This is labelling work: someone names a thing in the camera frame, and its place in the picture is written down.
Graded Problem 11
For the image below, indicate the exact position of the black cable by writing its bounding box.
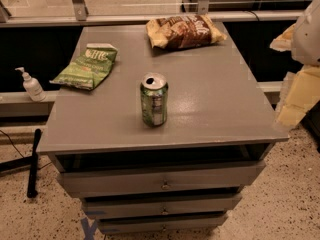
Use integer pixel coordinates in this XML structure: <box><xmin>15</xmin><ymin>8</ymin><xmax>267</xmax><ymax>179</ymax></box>
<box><xmin>0</xmin><ymin>129</ymin><xmax>26</xmax><ymax>159</ymax></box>

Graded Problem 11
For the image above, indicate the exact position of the middle grey drawer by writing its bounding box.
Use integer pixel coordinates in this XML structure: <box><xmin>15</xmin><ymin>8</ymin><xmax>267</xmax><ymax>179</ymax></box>
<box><xmin>82</xmin><ymin>193</ymin><xmax>242</xmax><ymax>219</ymax></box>

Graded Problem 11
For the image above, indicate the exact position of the green chip bag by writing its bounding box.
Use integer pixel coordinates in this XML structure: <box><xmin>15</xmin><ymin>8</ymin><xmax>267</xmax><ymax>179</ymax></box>
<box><xmin>50</xmin><ymin>43</ymin><xmax>118</xmax><ymax>91</ymax></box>

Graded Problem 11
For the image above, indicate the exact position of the grey drawer cabinet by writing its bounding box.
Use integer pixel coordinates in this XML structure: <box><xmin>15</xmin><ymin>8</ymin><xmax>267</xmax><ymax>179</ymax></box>
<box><xmin>38</xmin><ymin>25</ymin><xmax>286</xmax><ymax>235</ymax></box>

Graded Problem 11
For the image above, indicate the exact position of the grey drawer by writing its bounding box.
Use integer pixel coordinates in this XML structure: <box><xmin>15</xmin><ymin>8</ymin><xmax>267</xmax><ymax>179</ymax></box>
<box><xmin>98</xmin><ymin>212</ymin><xmax>227</xmax><ymax>235</ymax></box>
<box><xmin>82</xmin><ymin>193</ymin><xmax>242</xmax><ymax>219</ymax></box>
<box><xmin>57</xmin><ymin>160</ymin><xmax>266</xmax><ymax>198</ymax></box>

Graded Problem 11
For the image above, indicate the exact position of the green soda can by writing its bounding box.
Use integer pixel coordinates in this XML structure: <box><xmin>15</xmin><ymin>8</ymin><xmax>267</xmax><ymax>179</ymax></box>
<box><xmin>140</xmin><ymin>73</ymin><xmax>168</xmax><ymax>127</ymax></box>

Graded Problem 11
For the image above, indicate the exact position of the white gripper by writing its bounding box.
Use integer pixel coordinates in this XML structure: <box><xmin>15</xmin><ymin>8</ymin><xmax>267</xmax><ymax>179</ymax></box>
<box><xmin>270</xmin><ymin>0</ymin><xmax>320</xmax><ymax>128</ymax></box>

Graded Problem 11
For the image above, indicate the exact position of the black stand leg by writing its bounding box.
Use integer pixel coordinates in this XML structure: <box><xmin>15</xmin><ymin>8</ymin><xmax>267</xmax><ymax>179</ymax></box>
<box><xmin>0</xmin><ymin>129</ymin><xmax>41</xmax><ymax>198</ymax></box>

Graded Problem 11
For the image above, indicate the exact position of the bottom grey drawer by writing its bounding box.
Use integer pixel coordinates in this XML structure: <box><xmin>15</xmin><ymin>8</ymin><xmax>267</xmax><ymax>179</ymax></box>
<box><xmin>98</xmin><ymin>212</ymin><xmax>227</xmax><ymax>235</ymax></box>

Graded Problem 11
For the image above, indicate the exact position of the metal railing frame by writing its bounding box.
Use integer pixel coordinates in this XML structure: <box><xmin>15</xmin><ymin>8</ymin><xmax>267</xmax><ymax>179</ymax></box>
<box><xmin>0</xmin><ymin>0</ymin><xmax>312</xmax><ymax>27</ymax></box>

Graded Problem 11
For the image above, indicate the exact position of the white pump bottle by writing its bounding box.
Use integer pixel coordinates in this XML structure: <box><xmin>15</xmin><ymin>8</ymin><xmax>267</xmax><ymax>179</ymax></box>
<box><xmin>16</xmin><ymin>67</ymin><xmax>46</xmax><ymax>102</ymax></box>

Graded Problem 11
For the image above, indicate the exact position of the top grey drawer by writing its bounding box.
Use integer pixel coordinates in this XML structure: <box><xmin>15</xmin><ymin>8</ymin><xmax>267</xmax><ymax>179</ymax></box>
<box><xmin>57</xmin><ymin>160</ymin><xmax>266</xmax><ymax>198</ymax></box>

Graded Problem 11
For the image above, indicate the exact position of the brown chip bag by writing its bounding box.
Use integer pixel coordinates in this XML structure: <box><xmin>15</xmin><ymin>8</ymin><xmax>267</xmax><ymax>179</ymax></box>
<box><xmin>146</xmin><ymin>15</ymin><xmax>227</xmax><ymax>50</ymax></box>

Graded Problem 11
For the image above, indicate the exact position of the blue tape cross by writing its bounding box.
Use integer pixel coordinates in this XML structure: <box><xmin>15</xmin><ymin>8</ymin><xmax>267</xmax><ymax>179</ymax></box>
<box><xmin>80</xmin><ymin>218</ymin><xmax>97</xmax><ymax>240</ymax></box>

